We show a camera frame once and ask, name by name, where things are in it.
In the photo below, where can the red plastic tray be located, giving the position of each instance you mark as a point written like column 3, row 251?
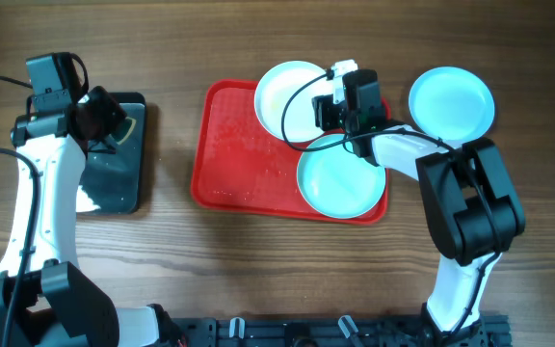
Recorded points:
column 239, row 166

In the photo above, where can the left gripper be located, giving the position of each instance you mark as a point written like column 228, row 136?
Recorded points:
column 109, row 114

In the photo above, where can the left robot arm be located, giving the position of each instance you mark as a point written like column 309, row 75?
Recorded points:
column 78, row 149

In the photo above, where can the black rectangular water tray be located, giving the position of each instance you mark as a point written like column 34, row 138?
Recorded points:
column 111, row 183

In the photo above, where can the green and yellow sponge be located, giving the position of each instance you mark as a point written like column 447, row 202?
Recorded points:
column 123, row 130

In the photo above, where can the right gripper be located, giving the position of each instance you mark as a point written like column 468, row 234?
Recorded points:
column 329, row 114

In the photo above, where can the light blue plate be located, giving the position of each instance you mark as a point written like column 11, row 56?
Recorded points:
column 452, row 103
column 337, row 183

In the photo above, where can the white round plate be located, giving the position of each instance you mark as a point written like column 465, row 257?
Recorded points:
column 277, row 86

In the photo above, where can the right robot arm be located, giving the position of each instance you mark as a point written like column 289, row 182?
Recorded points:
column 471, row 205

